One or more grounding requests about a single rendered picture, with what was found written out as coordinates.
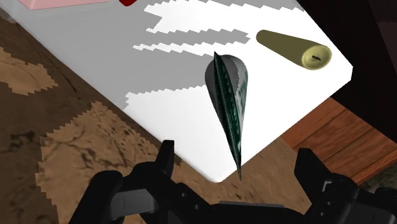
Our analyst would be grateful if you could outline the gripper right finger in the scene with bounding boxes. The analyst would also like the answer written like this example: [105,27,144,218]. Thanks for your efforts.
[293,148,397,224]

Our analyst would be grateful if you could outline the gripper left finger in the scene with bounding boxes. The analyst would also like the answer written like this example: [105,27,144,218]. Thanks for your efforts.
[69,139,215,224]

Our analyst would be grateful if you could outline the brown wooden furniture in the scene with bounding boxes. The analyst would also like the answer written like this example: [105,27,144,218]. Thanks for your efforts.
[281,97,397,186]

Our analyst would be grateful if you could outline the white table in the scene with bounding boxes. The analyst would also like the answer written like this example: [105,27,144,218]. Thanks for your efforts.
[0,0,354,183]

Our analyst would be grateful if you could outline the green and grey cone object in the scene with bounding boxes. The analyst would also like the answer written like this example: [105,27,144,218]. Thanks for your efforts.
[204,51,249,181]

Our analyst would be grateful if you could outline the olive yellow candle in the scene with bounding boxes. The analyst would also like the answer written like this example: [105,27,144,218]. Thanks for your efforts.
[255,29,333,71]

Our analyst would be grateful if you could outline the pink flat object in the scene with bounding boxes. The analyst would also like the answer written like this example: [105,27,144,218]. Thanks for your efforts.
[18,0,110,11]

